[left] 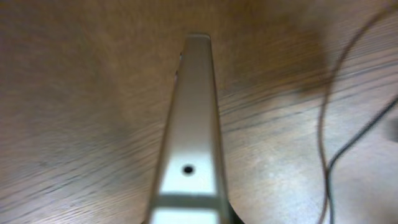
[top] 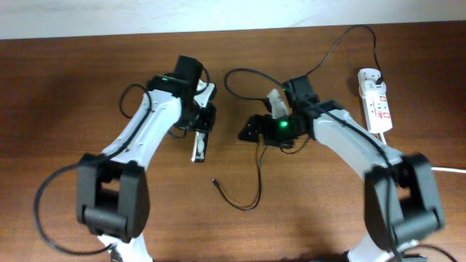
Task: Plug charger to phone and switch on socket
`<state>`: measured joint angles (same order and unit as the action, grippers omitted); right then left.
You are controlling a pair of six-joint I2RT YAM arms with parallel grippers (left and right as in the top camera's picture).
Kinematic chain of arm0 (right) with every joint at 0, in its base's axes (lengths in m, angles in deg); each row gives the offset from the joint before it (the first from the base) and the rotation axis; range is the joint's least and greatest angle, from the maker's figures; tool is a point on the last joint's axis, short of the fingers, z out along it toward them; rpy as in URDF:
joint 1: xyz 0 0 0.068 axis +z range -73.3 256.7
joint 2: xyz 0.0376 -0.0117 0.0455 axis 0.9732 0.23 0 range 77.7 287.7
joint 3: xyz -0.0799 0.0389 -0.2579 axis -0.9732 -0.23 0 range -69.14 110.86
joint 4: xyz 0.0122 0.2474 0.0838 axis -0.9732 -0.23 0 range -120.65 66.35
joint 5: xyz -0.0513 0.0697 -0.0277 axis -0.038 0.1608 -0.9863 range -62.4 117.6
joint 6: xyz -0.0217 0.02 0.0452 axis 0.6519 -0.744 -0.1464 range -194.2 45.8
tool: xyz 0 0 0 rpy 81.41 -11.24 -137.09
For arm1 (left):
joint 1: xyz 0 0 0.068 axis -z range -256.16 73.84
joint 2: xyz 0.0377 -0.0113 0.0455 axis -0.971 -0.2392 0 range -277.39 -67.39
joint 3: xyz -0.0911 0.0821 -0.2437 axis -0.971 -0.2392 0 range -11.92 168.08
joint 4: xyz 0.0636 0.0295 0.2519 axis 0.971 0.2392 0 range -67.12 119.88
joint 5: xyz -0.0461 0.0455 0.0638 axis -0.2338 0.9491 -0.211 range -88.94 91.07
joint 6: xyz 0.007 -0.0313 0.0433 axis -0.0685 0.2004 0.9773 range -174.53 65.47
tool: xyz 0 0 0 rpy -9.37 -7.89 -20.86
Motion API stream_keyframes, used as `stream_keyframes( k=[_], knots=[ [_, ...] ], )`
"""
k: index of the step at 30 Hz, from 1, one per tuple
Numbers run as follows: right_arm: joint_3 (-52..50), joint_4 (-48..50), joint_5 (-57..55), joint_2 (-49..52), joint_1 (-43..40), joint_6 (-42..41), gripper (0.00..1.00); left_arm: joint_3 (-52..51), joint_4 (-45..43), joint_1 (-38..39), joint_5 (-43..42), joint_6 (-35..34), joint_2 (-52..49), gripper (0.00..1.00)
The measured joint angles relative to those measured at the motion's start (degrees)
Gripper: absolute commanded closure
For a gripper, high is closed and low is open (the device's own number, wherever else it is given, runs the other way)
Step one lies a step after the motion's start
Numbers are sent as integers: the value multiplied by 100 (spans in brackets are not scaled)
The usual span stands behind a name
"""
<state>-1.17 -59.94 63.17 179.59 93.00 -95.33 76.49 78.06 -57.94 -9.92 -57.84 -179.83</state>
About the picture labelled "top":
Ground black flip smartphone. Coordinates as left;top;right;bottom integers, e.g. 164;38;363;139
191;132;208;163

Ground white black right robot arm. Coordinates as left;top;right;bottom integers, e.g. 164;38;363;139
238;76;446;261

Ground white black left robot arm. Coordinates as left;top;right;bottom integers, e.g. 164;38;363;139
76;55;216;261

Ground black USB charger plug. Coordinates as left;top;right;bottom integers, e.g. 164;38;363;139
376;75;384;85

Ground white power strip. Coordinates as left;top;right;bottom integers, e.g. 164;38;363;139
358;68;392;134

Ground white power strip cord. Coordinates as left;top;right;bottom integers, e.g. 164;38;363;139
376;131;466;174

